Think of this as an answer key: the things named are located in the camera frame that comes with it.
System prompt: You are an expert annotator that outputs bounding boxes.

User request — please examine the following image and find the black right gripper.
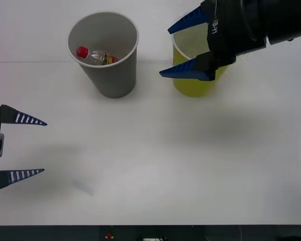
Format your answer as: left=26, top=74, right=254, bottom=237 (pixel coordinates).
left=159, top=0, right=266, bottom=82

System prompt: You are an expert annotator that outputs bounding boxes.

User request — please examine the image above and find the clear bottle with red cap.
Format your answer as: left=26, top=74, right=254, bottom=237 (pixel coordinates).
left=77, top=46, right=121, bottom=66

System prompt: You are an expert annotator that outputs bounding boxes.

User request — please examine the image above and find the black robot torso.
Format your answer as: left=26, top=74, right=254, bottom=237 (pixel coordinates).
left=0, top=224, right=301, bottom=241

